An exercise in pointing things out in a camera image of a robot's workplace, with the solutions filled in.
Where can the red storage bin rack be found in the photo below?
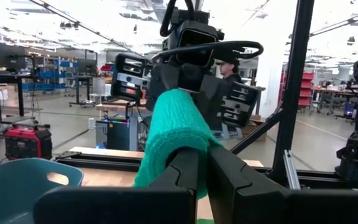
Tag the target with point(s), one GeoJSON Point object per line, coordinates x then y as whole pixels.
{"type": "Point", "coordinates": [309, 93]}

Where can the green elastic bandage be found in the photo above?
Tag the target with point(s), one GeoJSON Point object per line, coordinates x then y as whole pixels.
{"type": "Point", "coordinates": [205, 221]}

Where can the teal elastic bandage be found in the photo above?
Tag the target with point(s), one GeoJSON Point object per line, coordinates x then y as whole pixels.
{"type": "Point", "coordinates": [176, 124]}

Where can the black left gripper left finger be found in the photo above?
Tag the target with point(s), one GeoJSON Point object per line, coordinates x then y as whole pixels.
{"type": "Point", "coordinates": [120, 207]}

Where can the black computer monitor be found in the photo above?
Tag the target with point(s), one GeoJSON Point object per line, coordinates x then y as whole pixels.
{"type": "Point", "coordinates": [87, 66]}
{"type": "Point", "coordinates": [8, 56]}

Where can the black computer tower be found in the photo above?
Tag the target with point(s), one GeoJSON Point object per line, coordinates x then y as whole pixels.
{"type": "Point", "coordinates": [117, 137]}

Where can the blue bin shelf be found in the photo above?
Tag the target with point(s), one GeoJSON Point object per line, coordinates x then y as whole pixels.
{"type": "Point", "coordinates": [48, 74]}

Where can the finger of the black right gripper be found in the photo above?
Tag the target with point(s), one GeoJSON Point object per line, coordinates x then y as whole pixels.
{"type": "Point", "coordinates": [163, 79]}
{"type": "Point", "coordinates": [213, 102]}

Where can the person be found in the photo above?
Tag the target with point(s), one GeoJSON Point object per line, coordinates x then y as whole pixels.
{"type": "Point", "coordinates": [228, 70]}

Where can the silver aluminium rail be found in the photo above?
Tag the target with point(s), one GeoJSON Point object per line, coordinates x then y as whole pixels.
{"type": "Point", "coordinates": [291, 171]}

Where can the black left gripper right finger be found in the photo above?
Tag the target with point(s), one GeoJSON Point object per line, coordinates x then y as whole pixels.
{"type": "Point", "coordinates": [259, 202]}

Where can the black desk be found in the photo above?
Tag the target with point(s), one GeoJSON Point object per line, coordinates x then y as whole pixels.
{"type": "Point", "coordinates": [20, 96]}

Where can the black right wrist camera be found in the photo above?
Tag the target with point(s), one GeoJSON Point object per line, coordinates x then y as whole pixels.
{"type": "Point", "coordinates": [194, 40]}

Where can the grey-blue plastic bin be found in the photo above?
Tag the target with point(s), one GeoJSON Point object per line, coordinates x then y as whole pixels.
{"type": "Point", "coordinates": [11, 193]}

